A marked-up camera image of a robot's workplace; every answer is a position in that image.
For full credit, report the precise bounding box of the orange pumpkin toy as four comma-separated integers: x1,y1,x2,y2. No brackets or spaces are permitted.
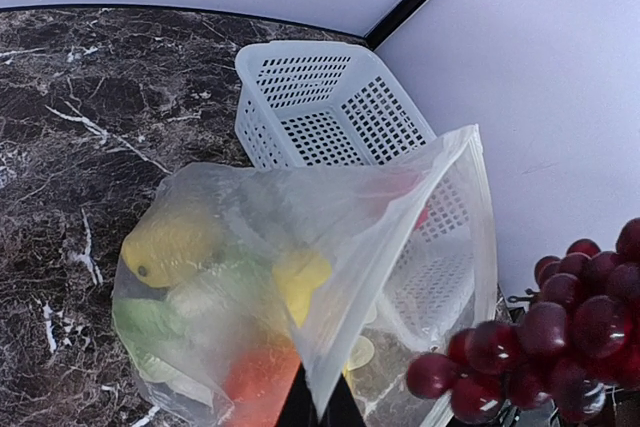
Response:
224,343,300,427

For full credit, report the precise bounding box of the white plastic perforated basket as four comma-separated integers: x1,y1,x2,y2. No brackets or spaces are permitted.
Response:
233,39,481,348

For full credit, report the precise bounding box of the red bell pepper toy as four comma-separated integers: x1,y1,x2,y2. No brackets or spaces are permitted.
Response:
355,169,421,220

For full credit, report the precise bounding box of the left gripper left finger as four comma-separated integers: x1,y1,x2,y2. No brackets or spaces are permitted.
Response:
275,364,320,427

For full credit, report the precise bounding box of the white cauliflower toy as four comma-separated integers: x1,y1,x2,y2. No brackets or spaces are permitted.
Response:
114,247,287,388

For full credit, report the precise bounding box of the clear polka dot zip bag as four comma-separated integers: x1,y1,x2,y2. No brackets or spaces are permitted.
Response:
112,125,497,426

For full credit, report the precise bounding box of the dark red grape bunch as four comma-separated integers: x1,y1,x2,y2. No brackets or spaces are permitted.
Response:
406,218,639,426

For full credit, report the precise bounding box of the yellow corn toy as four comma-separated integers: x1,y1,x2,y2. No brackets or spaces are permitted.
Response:
121,212,224,288
272,249,332,327

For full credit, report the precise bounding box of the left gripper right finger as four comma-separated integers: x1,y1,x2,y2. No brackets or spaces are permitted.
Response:
323,375,366,427

